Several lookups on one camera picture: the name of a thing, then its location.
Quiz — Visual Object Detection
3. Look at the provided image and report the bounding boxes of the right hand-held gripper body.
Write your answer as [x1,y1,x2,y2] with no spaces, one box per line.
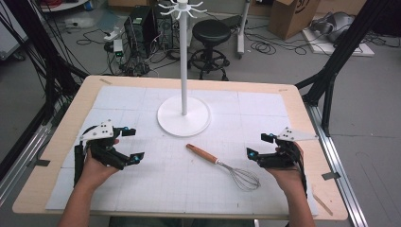
[256,126,319,169]

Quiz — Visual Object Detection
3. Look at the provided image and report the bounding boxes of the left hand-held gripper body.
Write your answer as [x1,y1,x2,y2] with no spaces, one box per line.
[79,119,131,171]

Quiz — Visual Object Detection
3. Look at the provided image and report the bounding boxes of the person's left hand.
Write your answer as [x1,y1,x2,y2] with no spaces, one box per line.
[76,138,121,191]

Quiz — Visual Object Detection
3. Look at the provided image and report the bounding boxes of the person's right hand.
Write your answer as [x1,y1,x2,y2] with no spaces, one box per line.
[265,141,306,199]

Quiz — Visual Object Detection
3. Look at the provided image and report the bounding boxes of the white grid mat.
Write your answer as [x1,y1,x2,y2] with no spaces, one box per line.
[44,84,319,218]

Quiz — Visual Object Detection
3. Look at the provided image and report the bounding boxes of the white hook rack stand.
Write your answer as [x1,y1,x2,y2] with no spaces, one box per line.
[156,0,212,138]

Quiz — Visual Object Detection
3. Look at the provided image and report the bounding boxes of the thin wooden stick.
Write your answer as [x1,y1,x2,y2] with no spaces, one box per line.
[311,193,334,218]

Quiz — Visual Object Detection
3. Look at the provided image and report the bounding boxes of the small white box device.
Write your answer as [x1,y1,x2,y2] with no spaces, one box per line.
[112,39,125,59]

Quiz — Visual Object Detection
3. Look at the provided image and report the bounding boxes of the white power strip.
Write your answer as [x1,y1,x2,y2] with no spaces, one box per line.
[103,26,123,43]

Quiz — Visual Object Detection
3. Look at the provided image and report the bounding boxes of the black computer tower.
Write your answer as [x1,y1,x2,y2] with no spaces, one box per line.
[124,5,156,60]
[153,4,182,51]

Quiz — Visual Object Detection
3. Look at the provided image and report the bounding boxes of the white flat board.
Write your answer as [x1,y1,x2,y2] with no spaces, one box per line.
[302,27,375,58]

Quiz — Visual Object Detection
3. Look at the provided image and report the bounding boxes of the white metal stand leg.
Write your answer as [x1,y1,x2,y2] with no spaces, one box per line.
[236,0,253,60]

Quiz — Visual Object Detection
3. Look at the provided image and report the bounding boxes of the brown cardboard box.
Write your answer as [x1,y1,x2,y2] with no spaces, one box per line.
[267,0,323,41]

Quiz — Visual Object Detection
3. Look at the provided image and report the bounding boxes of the grey device on board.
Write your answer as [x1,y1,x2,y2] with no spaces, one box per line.
[309,11,357,44]

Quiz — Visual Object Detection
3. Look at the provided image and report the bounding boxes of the black round stool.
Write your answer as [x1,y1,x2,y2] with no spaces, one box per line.
[187,19,233,81]

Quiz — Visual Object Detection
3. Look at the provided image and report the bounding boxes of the white round table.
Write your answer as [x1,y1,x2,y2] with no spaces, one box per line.
[39,0,92,14]

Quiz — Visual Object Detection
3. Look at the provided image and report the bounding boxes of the white cabinet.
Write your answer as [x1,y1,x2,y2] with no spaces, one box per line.
[0,0,30,61]

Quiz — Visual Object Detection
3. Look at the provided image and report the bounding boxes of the wooden-handled wire whisk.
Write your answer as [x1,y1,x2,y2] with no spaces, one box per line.
[185,143,262,192]

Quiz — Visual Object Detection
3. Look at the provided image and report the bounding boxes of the aluminium rail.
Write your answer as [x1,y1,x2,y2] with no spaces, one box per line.
[304,101,369,227]
[0,122,54,207]

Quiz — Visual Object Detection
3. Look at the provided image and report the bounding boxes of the black metal frame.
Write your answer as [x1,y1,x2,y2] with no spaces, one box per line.
[295,0,401,137]
[2,0,90,122]

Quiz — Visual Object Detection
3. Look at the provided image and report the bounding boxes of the black coiled floor cable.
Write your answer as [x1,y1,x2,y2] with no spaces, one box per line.
[250,40,278,57]

